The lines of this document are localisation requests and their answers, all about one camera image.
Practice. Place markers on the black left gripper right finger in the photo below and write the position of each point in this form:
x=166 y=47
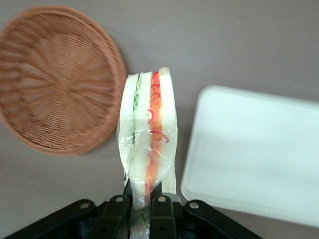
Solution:
x=163 y=216

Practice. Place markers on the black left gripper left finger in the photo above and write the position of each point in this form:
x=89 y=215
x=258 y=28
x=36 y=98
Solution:
x=112 y=216

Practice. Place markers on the triangle sandwich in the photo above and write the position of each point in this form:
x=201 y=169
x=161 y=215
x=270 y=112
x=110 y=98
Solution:
x=149 y=124

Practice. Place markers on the beige plastic serving tray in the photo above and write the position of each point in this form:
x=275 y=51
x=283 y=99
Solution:
x=254 y=154

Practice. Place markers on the round brown wicker basket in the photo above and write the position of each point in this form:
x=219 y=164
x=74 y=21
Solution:
x=59 y=82

